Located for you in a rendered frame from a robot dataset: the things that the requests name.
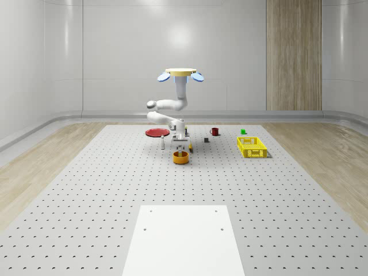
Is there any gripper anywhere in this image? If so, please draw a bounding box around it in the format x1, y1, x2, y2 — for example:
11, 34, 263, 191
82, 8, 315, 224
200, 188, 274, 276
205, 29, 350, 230
171, 136, 192, 156

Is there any yellow bowl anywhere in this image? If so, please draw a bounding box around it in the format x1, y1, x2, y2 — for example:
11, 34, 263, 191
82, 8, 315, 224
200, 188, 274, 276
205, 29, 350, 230
172, 151, 190, 166

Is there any red plate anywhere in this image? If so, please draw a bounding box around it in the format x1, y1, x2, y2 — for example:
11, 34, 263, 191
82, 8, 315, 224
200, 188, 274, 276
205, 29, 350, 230
145, 128, 171, 139

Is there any yellow basket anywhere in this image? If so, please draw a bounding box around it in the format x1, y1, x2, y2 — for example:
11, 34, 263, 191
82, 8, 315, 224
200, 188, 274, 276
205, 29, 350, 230
236, 136, 268, 159

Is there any white board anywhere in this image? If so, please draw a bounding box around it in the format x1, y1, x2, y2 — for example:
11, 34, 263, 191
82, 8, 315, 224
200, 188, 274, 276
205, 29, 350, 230
122, 205, 246, 276

